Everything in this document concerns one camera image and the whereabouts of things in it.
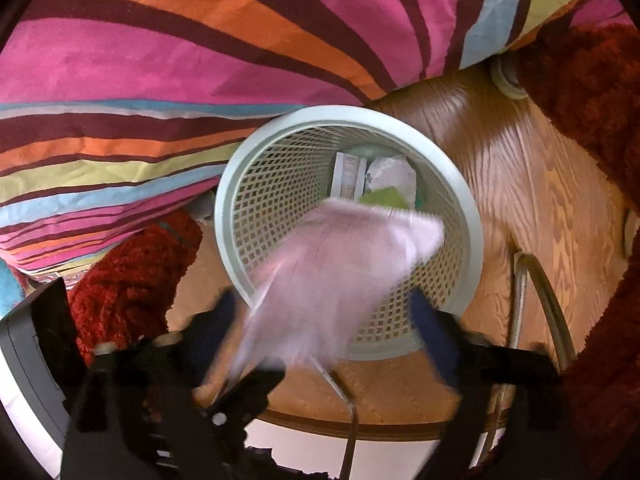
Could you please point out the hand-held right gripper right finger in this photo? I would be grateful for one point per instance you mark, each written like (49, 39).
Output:
(432, 335)

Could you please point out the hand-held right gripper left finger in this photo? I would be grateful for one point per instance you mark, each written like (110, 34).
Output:
(215, 325)

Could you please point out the pink cloth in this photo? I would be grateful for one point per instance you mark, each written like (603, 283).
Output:
(340, 270)

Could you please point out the white mesh wastebasket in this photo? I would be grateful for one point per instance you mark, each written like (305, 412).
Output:
(260, 200)

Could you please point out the light green box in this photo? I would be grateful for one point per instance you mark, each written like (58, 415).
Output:
(385, 198)

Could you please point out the white paper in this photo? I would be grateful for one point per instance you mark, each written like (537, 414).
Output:
(392, 175)

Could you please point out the white box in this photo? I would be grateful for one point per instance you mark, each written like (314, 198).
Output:
(350, 175)

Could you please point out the bed with striped sheet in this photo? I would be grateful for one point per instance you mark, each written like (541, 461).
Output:
(200, 60)

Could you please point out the white round bed foot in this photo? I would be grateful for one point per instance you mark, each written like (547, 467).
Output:
(507, 80)

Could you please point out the metal tube frame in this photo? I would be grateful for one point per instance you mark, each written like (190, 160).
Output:
(520, 300)

